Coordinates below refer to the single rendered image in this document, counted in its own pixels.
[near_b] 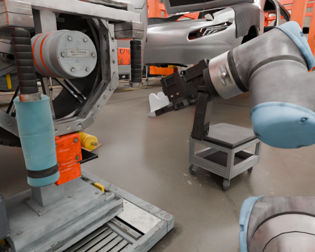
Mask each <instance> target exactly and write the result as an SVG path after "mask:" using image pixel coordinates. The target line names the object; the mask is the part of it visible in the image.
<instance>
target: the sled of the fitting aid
mask: <svg viewBox="0 0 315 252"><path fill-rule="evenodd" d="M79 178H80V179H81V180H83V181H85V182H87V183H88V184H90V185H92V186H94V187H96V188H97V189H99V190H101V191H103V192H104V193H105V197H106V201H105V202H103V203H101V204H99V205H98V206H96V207H94V208H92V209H90V210H89V211H87V212H85V213H83V214H82V215H80V216H78V217H76V218H75V219H73V220H71V221H69V222H68V223H66V224H64V225H62V226H61V227H59V228H57V229H55V230H54V231H52V232H50V233H48V234H47V235H45V236H43V237H41V238H40V239H38V240H36V241H34V242H33V243H31V244H29V245H27V246H26V247H24V248H22V249H20V250H19V251H15V250H14V249H13V248H12V246H11V245H10V244H9V242H8V241H7V240H6V238H4V239H3V240H1V241H0V252H62V251H63V250H65V249H66V248H68V247H69V246H71V245H72V244H74V243H76V242H77V241H79V240H80V239H82V238H83V237H85V236H86V235H88V234H89V233H91V232H92V231H94V230H95V229H97V228H98V227H100V226H101V225H103V224H104V223H106V222H107V221H109V220H111V219H112V218H114V217H115V216H117V215H118V214H120V213H121V212H122V211H124V204H123V198H122V197H120V196H118V195H117V194H115V193H113V192H112V191H110V190H108V189H106V188H105V187H104V186H103V185H101V184H99V183H97V182H96V183H95V182H93V181H91V180H89V179H88V178H86V177H84V176H81V177H79Z"/></svg>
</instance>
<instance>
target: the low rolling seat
mask: <svg viewBox="0 0 315 252"><path fill-rule="evenodd" d="M195 142H196V143H199V144H202V145H205V146H208V147H207V148H204V149H202V150H199V151H197V152H195ZM254 144H256V146H255V153H253V152H250V151H247V150H244V149H245V148H247V147H250V146H252V145H254ZM261 147H262V141H260V140H259V139H258V138H257V137H256V135H255V134H254V131H253V129H249V128H245V127H241V126H236V125H232V124H228V123H223V122H222V123H218V124H215V125H211V126H209V132H208V135H207V137H205V138H204V139H203V140H202V141H200V140H196V139H193V138H192V135H190V138H189V163H192V164H191V165H190V166H189V171H190V172H191V173H192V174H196V173H198V171H199V167H201V168H203V169H205V170H208V171H210V172H212V173H215V174H217V175H219V176H222V177H224V178H223V189H224V190H228V187H229V185H230V179H232V178H234V177H235V176H237V175H239V174H240V173H242V172H244V171H245V170H247V172H248V173H251V172H252V171H253V166H254V165H256V164H257V163H259V162H260V155H261Z"/></svg>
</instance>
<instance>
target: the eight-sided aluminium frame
mask: <svg viewBox="0 0 315 252"><path fill-rule="evenodd" d="M90 21H91V22H92V23H93V24H94V26H95V27H96V28H97V30H98V31H99V41H100V56H101V71H102V81H101V82H100V84H99V85H98V87H97V88H96V89H95V91H94V92H93V94H92V95H91V97H90V98H89V100H88V101H87V102H86V104H85V105H84V107H83V108H82V110H81V111H80V113H79V114H78V115H77V116H75V117H70V118H65V119H61V120H56V121H53V128H54V136H55V137H56V136H60V135H64V134H68V133H72V132H76V131H79V130H85V129H87V128H90V127H91V125H92V124H93V123H94V122H95V119H96V118H97V116H98V115H99V113H100V112H101V110H102V109H103V107H104V106H105V104H106V103H107V101H108V100H109V98H110V96H111V95H112V93H113V92H114V90H116V88H117V86H118V84H119V74H118V53H117V40H116V39H115V35H114V25H113V24H109V21H108V20H104V19H98V18H92V17H90ZM0 127H2V128H3V129H5V130H7V131H9V132H11V133H12V134H14V135H15V136H17V137H19V138H20V136H19V130H18V124H17V119H15V118H14V117H12V116H10V115H9V114H7V113H5V112H4V111H2V110H0Z"/></svg>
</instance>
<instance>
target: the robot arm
mask: <svg viewBox="0 0 315 252"><path fill-rule="evenodd" d="M314 66H315V59H314V56H313V54H312V51H311V49H310V47H309V44H308V42H307V40H306V38H305V36H304V34H303V32H302V29H301V27H300V26H299V24H298V23H297V22H296V21H288V22H286V23H284V24H282V25H278V26H275V27H273V29H271V30H269V31H267V32H265V33H263V34H261V35H259V36H257V37H255V38H253V39H251V40H249V41H247V42H245V43H243V44H241V45H239V46H237V47H235V48H233V49H232V50H229V51H227V52H225V53H223V54H221V55H219V56H217V57H215V58H213V59H203V60H201V61H199V63H198V64H196V65H194V66H192V67H190V68H188V69H183V70H178V71H176V72H174V73H172V74H170V75H168V76H166V77H164V78H162V79H161V80H160V82H161V84H162V90H163V92H164V93H163V92H161V91H160V92H158V93H157V95H155V94H154V93H151V94H150V95H149V103H150V113H148V114H147V116H148V117H150V118H156V117H158V116H161V115H164V114H166V113H169V112H172V111H178V110H180V109H183V108H186V107H189V106H191V105H196V108H195V115H194V122H193V128H192V137H191V138H192V139H195V140H198V141H202V140H203V139H204V138H205V137H207V135H208V134H209V128H210V127H209V125H210V119H211V113H212V107H213V101H214V97H215V98H218V97H222V98H223V99H228V98H231V97H234V96H237V95H239V94H242V93H245V92H248V91H249V99H250V114H249V115H250V119H251V121H252V128H253V132H254V134H255V136H256V137H257V138H258V139H259V140H260V141H261V142H263V143H265V144H267V145H269V146H272V147H276V148H282V149H298V148H301V147H304V146H306V147H308V146H311V145H313V144H315V71H310V72H308V71H309V70H311V69H312V68H313V67H314ZM182 72H183V74H182ZM239 225H240V232H239V246H240V252H315V196H266V195H260V196H253V197H248V198H246V199H245V200H244V201H243V203H242V206H241V209H240V215H239Z"/></svg>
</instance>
